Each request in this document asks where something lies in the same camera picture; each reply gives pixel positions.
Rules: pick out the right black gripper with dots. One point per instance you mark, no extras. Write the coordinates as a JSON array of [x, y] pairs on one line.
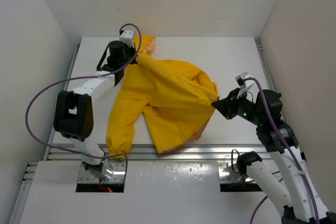
[[226, 105]]

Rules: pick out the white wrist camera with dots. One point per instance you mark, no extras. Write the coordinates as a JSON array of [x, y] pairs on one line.
[[127, 37], [244, 83]]

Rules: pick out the yellow hooded jacket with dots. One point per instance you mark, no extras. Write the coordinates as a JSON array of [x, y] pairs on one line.
[[175, 97]]

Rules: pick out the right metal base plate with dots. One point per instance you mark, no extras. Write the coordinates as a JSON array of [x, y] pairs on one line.
[[227, 176]]

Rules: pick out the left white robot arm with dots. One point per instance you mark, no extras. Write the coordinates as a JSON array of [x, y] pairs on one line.
[[74, 111]]

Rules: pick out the aluminium left side rail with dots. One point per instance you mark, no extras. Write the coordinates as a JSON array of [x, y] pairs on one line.
[[28, 176]]

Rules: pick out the white front cover panel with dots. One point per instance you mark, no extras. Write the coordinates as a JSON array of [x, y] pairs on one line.
[[154, 192]]

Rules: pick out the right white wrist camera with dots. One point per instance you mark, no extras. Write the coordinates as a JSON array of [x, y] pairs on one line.
[[244, 83]]

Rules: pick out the aluminium right side rail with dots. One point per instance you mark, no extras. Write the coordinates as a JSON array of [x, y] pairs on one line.
[[267, 69]]

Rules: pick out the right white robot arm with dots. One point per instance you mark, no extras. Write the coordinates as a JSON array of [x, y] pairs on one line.
[[296, 200]]

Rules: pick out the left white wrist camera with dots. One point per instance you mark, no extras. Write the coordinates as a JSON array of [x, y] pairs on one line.
[[127, 37]]

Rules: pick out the aluminium front rail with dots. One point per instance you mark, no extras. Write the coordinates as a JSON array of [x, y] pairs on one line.
[[195, 152]]

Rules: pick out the metal base plate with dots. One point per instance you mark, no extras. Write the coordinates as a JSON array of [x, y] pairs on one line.
[[227, 176], [107, 173]]

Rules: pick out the aluminium rail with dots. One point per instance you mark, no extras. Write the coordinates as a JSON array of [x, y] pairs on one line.
[[195, 152], [267, 69], [28, 176]]

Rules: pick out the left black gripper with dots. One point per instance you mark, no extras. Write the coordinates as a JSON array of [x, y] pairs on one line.
[[130, 49]]

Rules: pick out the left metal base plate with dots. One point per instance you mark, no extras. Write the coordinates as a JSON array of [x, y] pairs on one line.
[[107, 173]]

